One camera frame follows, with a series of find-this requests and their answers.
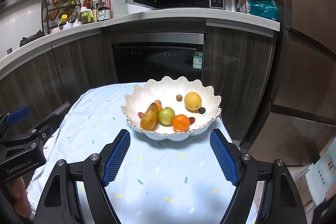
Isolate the teal snack bag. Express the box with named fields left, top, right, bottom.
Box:
left=246, top=0, right=278, bottom=20

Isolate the black built-in dishwasher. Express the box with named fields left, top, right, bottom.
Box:
left=112, top=32, right=205, bottom=83

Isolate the brown longan in bowl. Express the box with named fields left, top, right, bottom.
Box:
left=176, top=94, right=182, bottom=101

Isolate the white scalloped ceramic bowl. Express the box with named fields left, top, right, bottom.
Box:
left=121, top=76, right=222, bottom=141

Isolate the black spice rack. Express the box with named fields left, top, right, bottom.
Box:
left=41, top=0, right=81, bottom=35

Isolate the white plastic chair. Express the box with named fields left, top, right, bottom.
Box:
left=294, top=139, right=336, bottom=207

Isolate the light blue patterned tablecloth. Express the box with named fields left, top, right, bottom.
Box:
left=27, top=84, right=235, bottom=223

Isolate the large orange mandarin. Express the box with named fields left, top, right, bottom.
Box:
left=172, top=114, right=190, bottom=132

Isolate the dark red jujube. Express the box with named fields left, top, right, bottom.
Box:
left=189, top=117, right=195, bottom=124

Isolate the green energy label sticker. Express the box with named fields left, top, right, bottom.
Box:
left=193, top=52, right=203, bottom=70

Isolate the brown longan with stem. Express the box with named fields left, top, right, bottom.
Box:
left=154, top=100, right=162, bottom=105

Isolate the yellow lemon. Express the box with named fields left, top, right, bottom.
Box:
left=185, top=92, right=202, bottom=111

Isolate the small mandarin orange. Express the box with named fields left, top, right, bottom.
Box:
left=155, top=103, right=162, bottom=112

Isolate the blueberry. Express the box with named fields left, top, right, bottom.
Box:
left=198, top=107, right=206, bottom=114

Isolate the yellow brown mango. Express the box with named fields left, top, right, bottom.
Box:
left=140, top=102, right=158, bottom=131

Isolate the soy sauce bottle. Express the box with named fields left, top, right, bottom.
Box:
left=97, top=0, right=111, bottom=22

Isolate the left human hand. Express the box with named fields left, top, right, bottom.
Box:
left=10, top=177, right=32, bottom=218

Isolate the stainless steel refrigerator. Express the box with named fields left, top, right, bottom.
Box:
left=240, top=0, right=335, bottom=166

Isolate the green apple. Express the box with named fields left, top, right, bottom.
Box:
left=158, top=107, right=175, bottom=126

